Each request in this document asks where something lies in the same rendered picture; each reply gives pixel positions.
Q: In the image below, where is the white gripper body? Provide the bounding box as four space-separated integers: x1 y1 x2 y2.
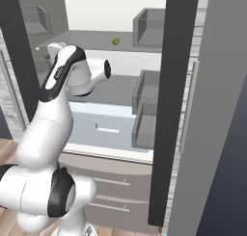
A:
46 41 68 60

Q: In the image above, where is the grey fridge shelf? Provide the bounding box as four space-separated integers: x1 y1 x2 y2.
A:
66 73 140 107
36 29 163 54

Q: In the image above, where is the dark fridge door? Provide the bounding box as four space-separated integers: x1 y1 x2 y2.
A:
0 0 41 142

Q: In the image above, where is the grey fridge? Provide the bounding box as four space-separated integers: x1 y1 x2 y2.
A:
15 0 168 234

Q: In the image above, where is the grey door bin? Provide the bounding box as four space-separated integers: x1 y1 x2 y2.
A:
131 69 161 117
132 8 167 50
18 3 53 36
130 101 158 150

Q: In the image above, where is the pale blue crisper drawer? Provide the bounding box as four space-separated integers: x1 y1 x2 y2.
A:
65 100 155 155

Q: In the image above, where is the taupe freezer drawer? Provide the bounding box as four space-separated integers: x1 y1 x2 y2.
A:
58 152 153 205
82 195 151 233

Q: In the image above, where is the long grey door handle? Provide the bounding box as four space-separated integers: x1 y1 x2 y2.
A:
178 60 201 155
0 49 27 132

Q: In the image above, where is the grey fridge door with handle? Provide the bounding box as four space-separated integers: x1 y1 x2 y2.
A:
148 0 247 236

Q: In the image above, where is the silver drawer handle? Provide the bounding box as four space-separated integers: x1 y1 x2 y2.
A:
96 202 131 213
91 176 131 187

